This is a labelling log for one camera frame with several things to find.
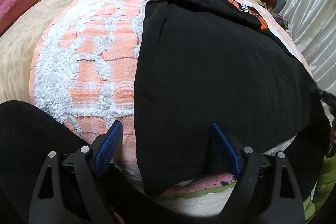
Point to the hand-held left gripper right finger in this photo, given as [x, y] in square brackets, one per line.
[225, 150]

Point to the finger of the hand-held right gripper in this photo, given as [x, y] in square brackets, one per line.
[326, 97]

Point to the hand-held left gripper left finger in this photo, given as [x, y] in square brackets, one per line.
[109, 150]

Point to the black t-shirt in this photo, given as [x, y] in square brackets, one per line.
[210, 69]

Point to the pink dotted cloth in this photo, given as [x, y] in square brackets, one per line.
[204, 182]

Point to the white fleece cloth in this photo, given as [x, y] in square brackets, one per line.
[210, 207]

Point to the white plastic bag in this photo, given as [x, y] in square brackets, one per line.
[290, 30]

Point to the white satin curtain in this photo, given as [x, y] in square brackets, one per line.
[312, 17]

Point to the person's black trousers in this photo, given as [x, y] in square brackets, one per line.
[26, 148]

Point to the purple garment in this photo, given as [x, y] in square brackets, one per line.
[279, 20]

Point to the orange white plaid fleece blanket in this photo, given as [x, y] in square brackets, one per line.
[86, 61]

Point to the grey cushion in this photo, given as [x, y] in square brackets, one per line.
[282, 0]

